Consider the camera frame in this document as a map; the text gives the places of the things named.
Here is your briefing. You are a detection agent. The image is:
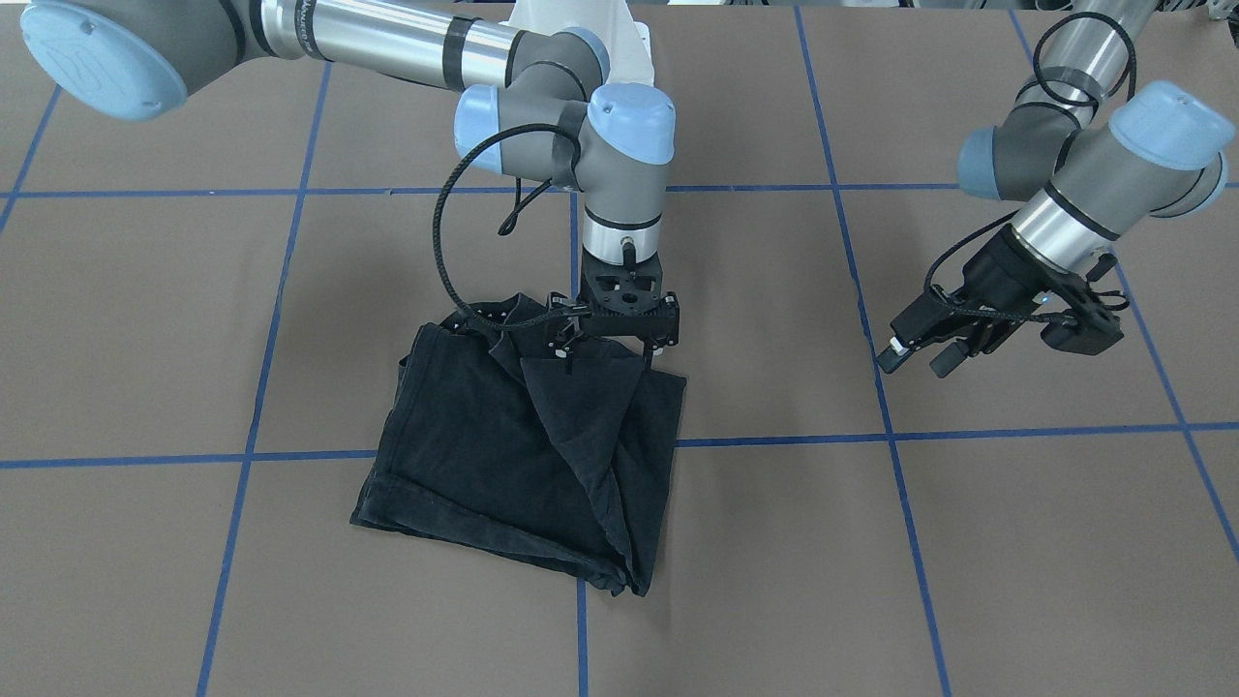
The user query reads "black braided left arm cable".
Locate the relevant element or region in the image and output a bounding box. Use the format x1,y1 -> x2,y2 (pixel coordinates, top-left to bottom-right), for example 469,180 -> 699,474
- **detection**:
923,10 -> 1139,319

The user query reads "white central pedestal column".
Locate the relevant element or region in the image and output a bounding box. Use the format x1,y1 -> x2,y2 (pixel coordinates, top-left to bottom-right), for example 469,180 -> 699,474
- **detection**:
501,1 -> 655,85

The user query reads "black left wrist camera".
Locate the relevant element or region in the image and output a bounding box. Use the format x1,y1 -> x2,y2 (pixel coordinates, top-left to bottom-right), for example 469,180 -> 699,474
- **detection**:
1040,253 -> 1132,357

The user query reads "black printed t-shirt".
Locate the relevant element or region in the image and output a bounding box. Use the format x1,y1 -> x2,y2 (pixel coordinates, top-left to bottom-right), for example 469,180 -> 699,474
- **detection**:
349,293 -> 686,595

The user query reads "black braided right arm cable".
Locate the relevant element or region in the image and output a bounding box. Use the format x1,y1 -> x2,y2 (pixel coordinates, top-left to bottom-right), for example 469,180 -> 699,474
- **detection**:
432,123 -> 582,336

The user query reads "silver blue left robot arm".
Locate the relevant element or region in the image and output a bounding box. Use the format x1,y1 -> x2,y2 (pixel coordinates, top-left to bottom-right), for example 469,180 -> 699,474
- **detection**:
877,1 -> 1235,378

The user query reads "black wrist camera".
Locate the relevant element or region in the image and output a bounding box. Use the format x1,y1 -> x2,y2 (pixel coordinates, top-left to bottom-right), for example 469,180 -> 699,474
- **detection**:
1040,253 -> 1132,357
544,264 -> 681,357

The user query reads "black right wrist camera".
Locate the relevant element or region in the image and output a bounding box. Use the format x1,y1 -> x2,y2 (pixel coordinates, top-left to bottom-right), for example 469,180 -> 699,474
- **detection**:
544,264 -> 681,357

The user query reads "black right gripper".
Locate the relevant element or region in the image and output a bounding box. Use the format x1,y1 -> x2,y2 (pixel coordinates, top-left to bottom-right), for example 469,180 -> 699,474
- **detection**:
555,253 -> 669,376

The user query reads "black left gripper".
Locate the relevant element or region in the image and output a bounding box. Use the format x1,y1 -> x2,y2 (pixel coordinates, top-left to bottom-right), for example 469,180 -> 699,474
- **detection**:
877,228 -> 1044,379

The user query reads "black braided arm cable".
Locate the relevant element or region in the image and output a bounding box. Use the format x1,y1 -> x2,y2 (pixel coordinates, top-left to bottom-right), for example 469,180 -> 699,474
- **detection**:
432,123 -> 582,336
923,10 -> 1139,319

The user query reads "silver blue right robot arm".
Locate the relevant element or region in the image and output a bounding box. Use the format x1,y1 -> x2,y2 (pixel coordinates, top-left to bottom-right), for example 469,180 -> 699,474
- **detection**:
19,1 -> 680,361

